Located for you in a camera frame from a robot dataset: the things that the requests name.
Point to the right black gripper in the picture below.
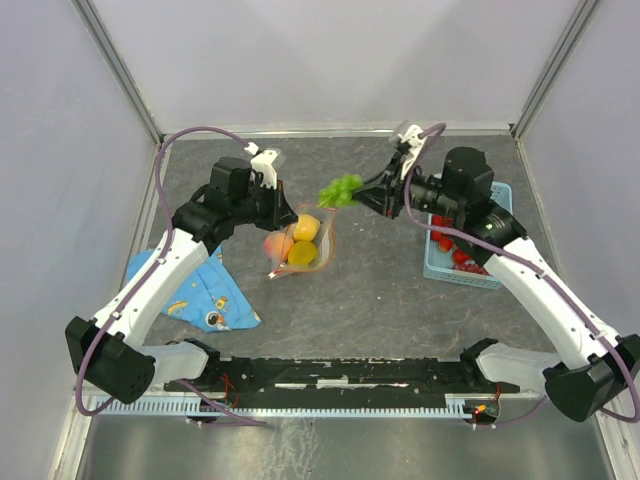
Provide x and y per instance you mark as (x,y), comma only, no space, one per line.
(384,199)

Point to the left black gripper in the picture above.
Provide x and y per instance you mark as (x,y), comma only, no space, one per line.
(282,213)

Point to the yellow lemon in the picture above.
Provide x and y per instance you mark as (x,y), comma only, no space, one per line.
(306,228)

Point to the orange peach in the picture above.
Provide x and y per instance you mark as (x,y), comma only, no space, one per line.
(277,245)

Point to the clear zip top bag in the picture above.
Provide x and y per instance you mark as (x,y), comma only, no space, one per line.
(324,241)

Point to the green grapes bunch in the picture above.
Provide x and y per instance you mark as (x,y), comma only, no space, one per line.
(340,192)

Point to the light blue plastic basket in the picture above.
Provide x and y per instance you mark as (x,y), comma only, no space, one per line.
(438,265)

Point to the purple grapes bunch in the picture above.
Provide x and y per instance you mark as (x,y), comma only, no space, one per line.
(471,268)

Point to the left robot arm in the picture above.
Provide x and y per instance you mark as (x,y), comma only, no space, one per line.
(108,350)

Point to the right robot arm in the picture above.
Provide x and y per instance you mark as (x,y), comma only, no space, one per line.
(592,363)

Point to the red yellow strawberry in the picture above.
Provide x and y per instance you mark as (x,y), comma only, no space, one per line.
(459,257)
(445,244)

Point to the blue patterned cloth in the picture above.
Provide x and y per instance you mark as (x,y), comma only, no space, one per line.
(210,300)

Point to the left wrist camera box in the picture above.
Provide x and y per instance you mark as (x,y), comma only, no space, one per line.
(265,162)

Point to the aluminium frame back rail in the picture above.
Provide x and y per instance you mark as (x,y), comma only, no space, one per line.
(257,135)

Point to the aluminium frame right post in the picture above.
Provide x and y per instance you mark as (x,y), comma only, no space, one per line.
(560,55)

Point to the aluminium frame post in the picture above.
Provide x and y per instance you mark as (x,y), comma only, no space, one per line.
(97,29)
(560,55)

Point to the aluminium frame left post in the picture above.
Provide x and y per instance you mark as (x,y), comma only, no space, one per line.
(97,29)

